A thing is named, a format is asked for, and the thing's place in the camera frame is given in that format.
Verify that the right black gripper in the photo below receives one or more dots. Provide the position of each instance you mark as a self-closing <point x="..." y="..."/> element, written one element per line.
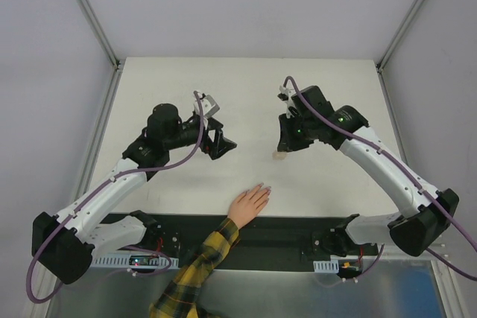
<point x="294" y="126"/>

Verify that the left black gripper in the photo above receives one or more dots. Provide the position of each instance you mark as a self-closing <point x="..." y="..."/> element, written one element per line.
<point x="209" y="138"/>

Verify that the beige nail polish bottle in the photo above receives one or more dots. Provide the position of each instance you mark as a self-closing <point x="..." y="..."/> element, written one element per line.
<point x="276" y="155"/>

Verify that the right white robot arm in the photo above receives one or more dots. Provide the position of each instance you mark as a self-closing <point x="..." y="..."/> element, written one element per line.
<point x="423" y="211"/>

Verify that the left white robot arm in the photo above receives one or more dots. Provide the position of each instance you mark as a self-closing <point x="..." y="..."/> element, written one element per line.
<point x="67" y="242"/>

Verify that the yellow plaid sleeve forearm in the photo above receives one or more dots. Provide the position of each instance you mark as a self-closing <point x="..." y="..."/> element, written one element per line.
<point x="180" y="298"/>

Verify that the person's hand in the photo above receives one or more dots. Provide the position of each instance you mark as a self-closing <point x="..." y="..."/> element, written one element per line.
<point x="248" y="205"/>

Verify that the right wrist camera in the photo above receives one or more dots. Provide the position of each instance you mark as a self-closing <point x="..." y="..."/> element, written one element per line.
<point x="286" y="95"/>

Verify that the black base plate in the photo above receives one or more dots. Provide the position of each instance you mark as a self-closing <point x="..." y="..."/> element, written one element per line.
<point x="280" y="244"/>

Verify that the right white cable duct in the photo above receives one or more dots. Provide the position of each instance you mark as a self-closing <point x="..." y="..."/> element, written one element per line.
<point x="326" y="267"/>

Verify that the white cable duct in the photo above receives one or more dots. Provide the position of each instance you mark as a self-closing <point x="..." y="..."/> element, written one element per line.
<point x="326" y="267"/>
<point x="135" y="261"/>

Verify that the left white cable duct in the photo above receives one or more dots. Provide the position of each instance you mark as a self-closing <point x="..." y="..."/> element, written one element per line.
<point x="135" y="261"/>

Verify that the left aluminium frame post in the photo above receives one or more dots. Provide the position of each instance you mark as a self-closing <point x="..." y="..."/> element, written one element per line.
<point x="98" y="32"/>

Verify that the aluminium frame post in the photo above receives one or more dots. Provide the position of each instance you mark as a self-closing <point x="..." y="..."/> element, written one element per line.
<point x="406" y="23"/>
<point x="98" y="32"/>

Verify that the right aluminium frame rail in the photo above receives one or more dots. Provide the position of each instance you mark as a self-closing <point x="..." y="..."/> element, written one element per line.
<point x="418" y="194"/>

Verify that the aluminium frame rail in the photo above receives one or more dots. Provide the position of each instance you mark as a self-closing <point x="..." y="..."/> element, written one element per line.
<point x="40" y="280"/>
<point x="418" y="194"/>

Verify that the left aluminium frame rail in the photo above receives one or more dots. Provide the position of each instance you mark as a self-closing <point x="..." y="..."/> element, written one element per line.
<point x="40" y="280"/>

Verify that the right aluminium frame post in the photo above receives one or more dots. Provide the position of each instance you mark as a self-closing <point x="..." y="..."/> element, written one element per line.
<point x="406" y="23"/>

